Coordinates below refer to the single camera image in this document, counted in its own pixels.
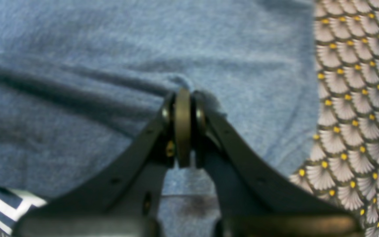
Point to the blue T-shirt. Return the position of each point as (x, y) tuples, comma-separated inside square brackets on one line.
[(79, 79)]

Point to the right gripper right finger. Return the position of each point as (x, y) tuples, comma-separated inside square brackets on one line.
[(254, 199)]

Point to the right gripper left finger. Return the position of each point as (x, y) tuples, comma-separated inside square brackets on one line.
[(123, 199)]

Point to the fan-patterned tablecloth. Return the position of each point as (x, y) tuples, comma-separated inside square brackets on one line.
[(343, 166)]

